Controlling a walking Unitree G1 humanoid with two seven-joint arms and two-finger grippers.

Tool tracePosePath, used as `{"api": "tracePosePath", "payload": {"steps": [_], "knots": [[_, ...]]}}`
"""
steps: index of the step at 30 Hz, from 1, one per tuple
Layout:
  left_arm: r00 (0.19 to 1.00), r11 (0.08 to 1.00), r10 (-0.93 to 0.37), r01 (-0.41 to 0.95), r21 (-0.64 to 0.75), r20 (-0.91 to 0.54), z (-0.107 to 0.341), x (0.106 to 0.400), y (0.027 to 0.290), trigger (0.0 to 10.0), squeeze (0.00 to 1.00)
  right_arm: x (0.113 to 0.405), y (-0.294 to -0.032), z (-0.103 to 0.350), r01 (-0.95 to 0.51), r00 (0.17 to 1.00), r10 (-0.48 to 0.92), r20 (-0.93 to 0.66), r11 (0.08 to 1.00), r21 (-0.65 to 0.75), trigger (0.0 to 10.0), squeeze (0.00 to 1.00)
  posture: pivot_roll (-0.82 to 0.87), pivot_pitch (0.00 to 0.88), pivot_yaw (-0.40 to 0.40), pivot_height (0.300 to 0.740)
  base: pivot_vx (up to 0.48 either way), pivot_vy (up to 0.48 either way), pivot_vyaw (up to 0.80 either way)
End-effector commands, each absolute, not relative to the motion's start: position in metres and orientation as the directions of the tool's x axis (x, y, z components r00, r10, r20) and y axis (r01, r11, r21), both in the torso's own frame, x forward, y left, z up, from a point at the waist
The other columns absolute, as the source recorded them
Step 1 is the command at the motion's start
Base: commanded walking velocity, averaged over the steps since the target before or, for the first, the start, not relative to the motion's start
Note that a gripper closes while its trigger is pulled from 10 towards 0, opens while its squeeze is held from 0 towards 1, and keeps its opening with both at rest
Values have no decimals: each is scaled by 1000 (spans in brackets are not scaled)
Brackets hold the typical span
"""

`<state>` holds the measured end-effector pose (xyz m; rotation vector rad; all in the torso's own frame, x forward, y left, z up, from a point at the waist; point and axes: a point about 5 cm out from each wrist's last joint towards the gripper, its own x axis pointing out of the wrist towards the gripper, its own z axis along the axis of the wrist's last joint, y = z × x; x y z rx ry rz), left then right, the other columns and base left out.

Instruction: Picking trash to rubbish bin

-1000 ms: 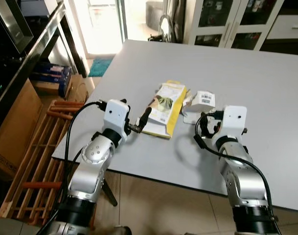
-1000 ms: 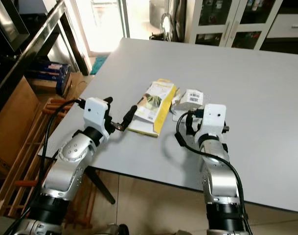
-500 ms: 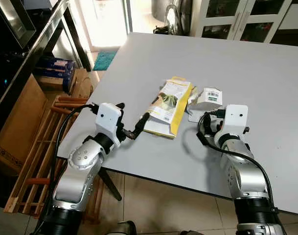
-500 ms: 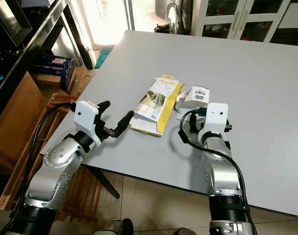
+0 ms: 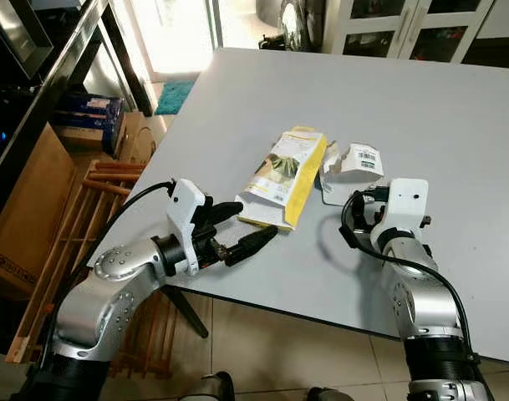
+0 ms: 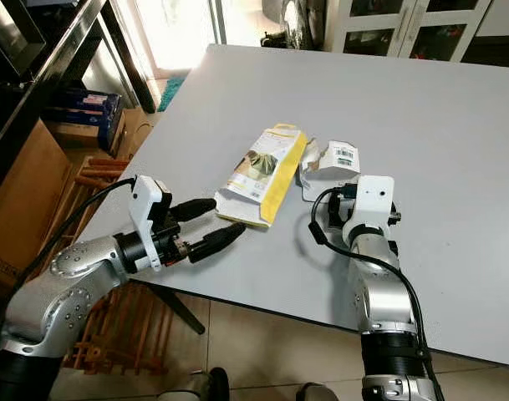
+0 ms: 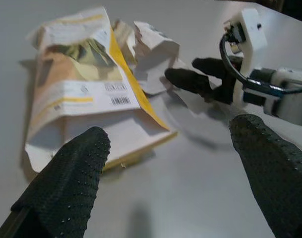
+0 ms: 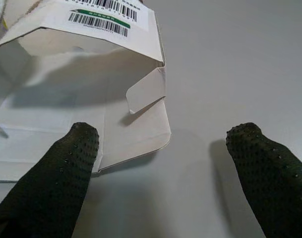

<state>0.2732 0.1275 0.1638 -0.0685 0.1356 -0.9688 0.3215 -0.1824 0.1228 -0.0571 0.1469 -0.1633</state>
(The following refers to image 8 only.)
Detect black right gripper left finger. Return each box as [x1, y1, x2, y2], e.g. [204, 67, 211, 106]
[0, 122, 100, 238]

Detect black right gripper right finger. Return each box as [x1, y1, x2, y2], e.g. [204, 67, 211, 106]
[226, 122, 302, 238]

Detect white cardboard box with barcodes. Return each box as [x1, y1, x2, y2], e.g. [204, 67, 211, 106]
[0, 0, 172, 183]

